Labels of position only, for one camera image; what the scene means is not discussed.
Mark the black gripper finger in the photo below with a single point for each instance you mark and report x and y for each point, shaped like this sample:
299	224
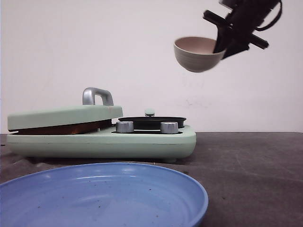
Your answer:
223	32
234	46

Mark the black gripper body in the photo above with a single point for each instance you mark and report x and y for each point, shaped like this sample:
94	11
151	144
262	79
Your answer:
245	17

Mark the beige ribbed bowl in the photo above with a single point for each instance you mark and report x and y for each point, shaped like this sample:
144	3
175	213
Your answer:
196	54

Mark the breakfast maker hinged lid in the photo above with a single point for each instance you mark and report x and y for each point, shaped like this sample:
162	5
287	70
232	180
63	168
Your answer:
97	111

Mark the mint green breakfast maker base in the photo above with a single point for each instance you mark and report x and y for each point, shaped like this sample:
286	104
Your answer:
106	143

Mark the right silver control knob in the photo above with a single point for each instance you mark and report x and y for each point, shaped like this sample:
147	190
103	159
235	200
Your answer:
169	127

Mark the silver control knob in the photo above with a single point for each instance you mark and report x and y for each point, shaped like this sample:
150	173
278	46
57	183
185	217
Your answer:
124	127
169	127

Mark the black round frying pan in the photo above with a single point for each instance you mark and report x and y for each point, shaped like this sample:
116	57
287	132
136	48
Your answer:
151	122

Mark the left silver control knob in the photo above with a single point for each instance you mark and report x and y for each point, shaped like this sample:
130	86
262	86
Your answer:
124	127

